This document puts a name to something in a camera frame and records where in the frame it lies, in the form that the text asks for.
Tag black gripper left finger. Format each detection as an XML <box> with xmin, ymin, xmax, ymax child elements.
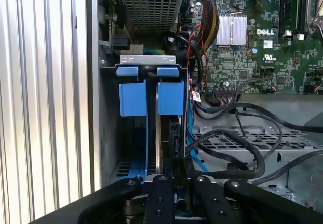
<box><xmin>29</xmin><ymin>175</ymin><xmax>175</xmax><ymax>224</ymax></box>

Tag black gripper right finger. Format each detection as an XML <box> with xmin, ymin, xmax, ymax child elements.
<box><xmin>190</xmin><ymin>175</ymin><xmax>323</xmax><ymax>224</ymax></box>

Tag black sleeved disk wire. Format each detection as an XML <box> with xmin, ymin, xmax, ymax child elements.
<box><xmin>173</xmin><ymin>128</ymin><xmax>267</xmax><ymax>186</ymax></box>

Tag hard disk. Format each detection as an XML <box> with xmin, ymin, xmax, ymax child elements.
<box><xmin>115</xmin><ymin>114</ymin><xmax>189</xmax><ymax>218</ymax></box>

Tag gray metal drive cage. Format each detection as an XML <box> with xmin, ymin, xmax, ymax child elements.
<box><xmin>190</xmin><ymin>124</ymin><xmax>323</xmax><ymax>203</ymax></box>

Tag black open PC case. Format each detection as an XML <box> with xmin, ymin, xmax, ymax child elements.
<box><xmin>85</xmin><ymin>0</ymin><xmax>323</xmax><ymax>224</ymax></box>

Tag green Dell motherboard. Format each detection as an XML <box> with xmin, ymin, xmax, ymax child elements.
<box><xmin>186</xmin><ymin>0</ymin><xmax>323</xmax><ymax>96</ymax></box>

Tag silver finned heat sink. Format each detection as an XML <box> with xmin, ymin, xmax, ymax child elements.
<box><xmin>215</xmin><ymin>13</ymin><xmax>248</xmax><ymax>47</ymax></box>

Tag silver power supply unit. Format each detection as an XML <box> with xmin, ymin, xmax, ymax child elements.
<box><xmin>115</xmin><ymin>0</ymin><xmax>188</xmax><ymax>33</ymax></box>

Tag installed RAM stick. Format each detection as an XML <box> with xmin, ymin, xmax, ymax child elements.
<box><xmin>279</xmin><ymin>0</ymin><xmax>302</xmax><ymax>34</ymax></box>

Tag CPU socket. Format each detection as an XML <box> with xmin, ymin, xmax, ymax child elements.
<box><xmin>301</xmin><ymin>0</ymin><xmax>323</xmax><ymax>34</ymax></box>

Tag light blue disk wire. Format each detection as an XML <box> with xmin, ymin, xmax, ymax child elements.
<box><xmin>186</xmin><ymin>100</ymin><xmax>205</xmax><ymax>173</ymax></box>

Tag long black internal cable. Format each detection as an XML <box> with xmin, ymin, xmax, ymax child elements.
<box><xmin>196</xmin><ymin>102</ymin><xmax>323</xmax><ymax>134</ymax></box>

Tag white red cable tag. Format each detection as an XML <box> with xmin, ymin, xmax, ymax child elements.
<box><xmin>191</xmin><ymin>89</ymin><xmax>203</xmax><ymax>104</ymax></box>

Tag black multi-wire board connector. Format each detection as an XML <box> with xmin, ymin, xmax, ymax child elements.
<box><xmin>212</xmin><ymin>85</ymin><xmax>238</xmax><ymax>106</ymax></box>

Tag silver bay bracket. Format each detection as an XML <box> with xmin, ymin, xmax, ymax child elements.
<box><xmin>119</xmin><ymin>54</ymin><xmax>177</xmax><ymax>65</ymax></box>

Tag twisted red black wires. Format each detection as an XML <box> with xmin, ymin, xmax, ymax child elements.
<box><xmin>187</xmin><ymin>24</ymin><xmax>209</xmax><ymax>94</ymax></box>

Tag thick black looped cable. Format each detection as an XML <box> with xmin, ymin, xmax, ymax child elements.
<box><xmin>160</xmin><ymin>30</ymin><xmax>205</xmax><ymax>84</ymax></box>

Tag red yellow black wire bundle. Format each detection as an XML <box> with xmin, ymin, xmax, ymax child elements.
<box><xmin>198</xmin><ymin>0</ymin><xmax>221</xmax><ymax>51</ymax></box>

